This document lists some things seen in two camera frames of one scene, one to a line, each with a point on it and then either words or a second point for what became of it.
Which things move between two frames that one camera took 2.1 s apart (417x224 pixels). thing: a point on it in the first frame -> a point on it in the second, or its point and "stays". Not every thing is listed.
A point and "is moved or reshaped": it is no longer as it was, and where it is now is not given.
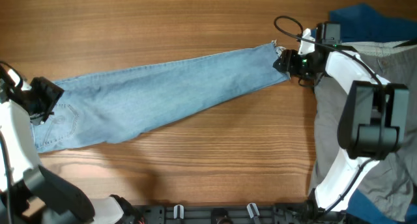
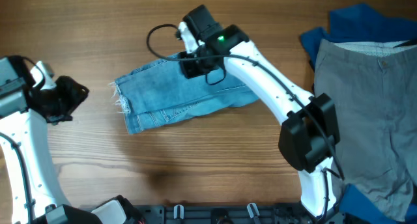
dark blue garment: [360, 23] stays
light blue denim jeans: [102, 109] is moved or reshaped
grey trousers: [389, 187] stays
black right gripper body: [299, 64] -> [191, 68]
